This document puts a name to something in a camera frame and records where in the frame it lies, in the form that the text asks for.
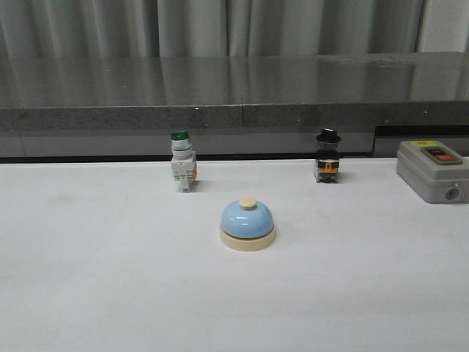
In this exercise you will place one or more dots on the black selector switch orange body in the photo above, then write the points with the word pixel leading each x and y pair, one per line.
pixel 327 157

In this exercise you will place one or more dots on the blue desk bell cream base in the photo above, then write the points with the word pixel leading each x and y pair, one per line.
pixel 247 225

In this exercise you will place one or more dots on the grey stone counter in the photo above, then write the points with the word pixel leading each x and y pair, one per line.
pixel 232 107

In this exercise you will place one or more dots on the grey curtain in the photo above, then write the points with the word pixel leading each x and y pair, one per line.
pixel 69 29

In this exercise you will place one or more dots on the green pushbutton switch white body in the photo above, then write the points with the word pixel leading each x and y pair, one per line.
pixel 183 163

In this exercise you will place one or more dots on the grey push button control box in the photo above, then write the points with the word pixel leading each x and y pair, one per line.
pixel 434 171

